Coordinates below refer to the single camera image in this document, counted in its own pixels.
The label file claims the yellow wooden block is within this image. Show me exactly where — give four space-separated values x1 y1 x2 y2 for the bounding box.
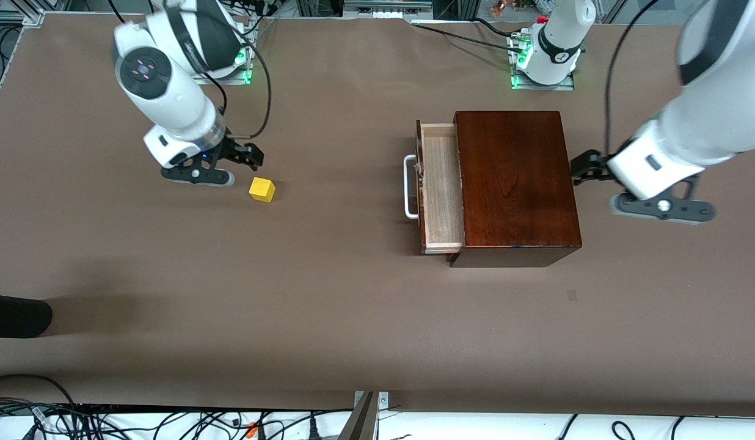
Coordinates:
249 177 276 204

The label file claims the black arched cable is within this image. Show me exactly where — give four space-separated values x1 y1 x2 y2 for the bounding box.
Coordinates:
0 374 79 407

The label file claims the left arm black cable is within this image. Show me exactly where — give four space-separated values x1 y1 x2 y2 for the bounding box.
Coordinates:
604 0 662 158

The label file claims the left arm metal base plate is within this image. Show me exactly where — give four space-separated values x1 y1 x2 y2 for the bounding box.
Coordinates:
509 37 577 92

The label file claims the black ribbed cylinder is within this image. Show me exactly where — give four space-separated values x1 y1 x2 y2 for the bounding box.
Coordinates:
0 293 53 339

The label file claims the grey metal rail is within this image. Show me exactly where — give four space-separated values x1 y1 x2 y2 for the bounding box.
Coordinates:
344 0 433 14

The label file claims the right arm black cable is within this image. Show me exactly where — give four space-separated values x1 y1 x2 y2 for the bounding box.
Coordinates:
219 37 273 140

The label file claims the aluminium frame profile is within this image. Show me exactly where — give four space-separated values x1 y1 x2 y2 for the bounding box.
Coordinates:
0 0 45 26

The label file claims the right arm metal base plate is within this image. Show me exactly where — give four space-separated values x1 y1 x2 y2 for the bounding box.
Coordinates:
191 49 253 86

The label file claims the aluminium profile post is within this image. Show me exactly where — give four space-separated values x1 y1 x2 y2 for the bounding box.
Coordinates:
338 391 390 440

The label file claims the black cable on table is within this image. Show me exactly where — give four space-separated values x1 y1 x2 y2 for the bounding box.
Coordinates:
410 18 525 53

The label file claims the grey braided cable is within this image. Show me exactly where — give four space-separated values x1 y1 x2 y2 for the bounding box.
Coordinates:
0 399 42 422

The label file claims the dark wooden cabinet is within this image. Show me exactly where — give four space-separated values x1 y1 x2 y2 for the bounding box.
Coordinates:
448 111 583 268

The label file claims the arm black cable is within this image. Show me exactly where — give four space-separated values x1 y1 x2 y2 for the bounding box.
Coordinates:
604 0 662 158
219 37 273 140

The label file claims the wooden drawer with metal handle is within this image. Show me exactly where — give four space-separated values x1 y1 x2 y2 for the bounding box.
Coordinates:
403 120 465 255

